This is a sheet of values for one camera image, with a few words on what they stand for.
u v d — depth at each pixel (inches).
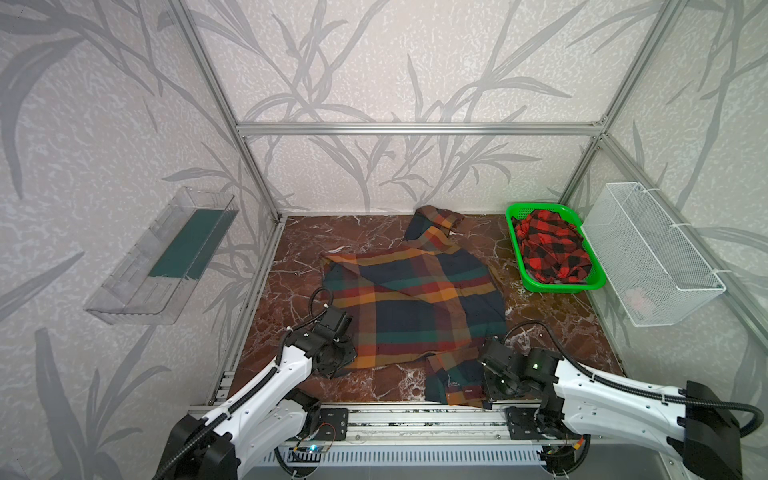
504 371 24.4
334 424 28.8
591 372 20.2
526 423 28.5
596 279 37.4
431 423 29.7
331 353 24.7
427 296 37.1
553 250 39.8
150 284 25.2
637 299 29.0
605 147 37.6
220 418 16.5
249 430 17.4
